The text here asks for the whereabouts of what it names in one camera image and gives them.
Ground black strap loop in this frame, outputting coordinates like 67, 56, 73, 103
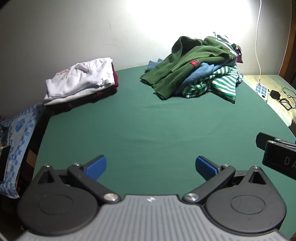
279, 98, 293, 111

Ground black cable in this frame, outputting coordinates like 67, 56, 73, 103
282, 87, 296, 109

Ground dark red folded garment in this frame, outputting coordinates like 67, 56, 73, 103
45, 62, 119, 112

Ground blue sweater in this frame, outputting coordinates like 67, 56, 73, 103
146, 59, 232, 90

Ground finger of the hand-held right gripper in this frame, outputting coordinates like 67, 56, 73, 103
256, 132, 296, 151
262, 140, 296, 180

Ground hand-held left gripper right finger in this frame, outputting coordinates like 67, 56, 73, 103
182, 155, 270, 205

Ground white power strip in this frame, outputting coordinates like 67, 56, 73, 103
254, 82, 270, 99

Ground white folded shirt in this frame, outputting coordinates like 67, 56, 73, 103
44, 57, 115, 102

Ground blue floral cloth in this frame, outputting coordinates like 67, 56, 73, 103
0, 103, 45, 198

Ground green white striped shirt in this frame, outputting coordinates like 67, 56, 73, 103
181, 65, 243, 104

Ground pale grey folded garment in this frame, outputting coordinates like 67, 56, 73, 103
44, 89, 102, 106

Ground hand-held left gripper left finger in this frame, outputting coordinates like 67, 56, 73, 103
33, 155, 122, 206

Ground wooden door frame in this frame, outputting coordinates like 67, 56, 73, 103
279, 23, 296, 84

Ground green table cover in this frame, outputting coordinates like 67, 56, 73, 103
32, 65, 296, 202

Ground green white-striped sweater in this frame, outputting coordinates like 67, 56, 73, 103
140, 36, 240, 100

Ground red plaid shirt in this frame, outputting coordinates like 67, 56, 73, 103
233, 44, 244, 63

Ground white power cable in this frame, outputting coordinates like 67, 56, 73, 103
254, 0, 263, 84

